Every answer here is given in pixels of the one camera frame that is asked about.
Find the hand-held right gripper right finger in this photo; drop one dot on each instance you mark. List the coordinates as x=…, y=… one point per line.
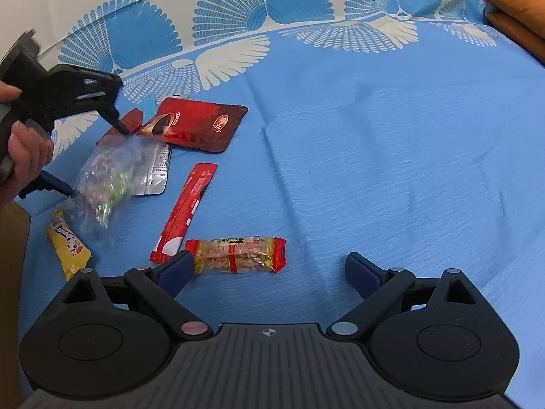
x=362, y=268

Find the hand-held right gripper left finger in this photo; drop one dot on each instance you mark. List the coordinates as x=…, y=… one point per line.
x=179, y=266

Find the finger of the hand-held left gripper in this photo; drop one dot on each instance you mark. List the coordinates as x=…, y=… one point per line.
x=51, y=183
x=117, y=121

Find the bright red small packet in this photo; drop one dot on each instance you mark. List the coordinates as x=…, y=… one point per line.
x=132, y=119

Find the clear bag of candies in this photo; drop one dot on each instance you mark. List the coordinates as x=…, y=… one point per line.
x=110, y=174

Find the clear red-ended snack bar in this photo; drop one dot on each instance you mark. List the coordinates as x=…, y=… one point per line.
x=238, y=255

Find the yellow snack packet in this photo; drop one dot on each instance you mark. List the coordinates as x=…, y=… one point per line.
x=68, y=243

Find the long red stick packet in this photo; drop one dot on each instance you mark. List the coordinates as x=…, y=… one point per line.
x=187, y=204

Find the silver foil packet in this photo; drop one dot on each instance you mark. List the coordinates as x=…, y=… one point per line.
x=157, y=174

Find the dark red square packet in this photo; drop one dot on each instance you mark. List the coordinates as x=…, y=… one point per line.
x=191, y=123

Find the brown cardboard box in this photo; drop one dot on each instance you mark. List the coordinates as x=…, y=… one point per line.
x=12, y=306

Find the person's left hand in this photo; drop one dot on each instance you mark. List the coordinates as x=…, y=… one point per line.
x=30, y=153

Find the light blue paper strip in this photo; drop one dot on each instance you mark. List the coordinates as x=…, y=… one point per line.
x=151, y=108

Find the blue fan-print bedsheet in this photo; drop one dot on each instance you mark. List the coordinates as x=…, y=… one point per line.
x=383, y=157

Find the dark orange cushion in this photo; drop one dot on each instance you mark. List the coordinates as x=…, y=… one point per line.
x=519, y=38

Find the light orange cushion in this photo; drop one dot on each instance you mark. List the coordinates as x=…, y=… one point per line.
x=519, y=0

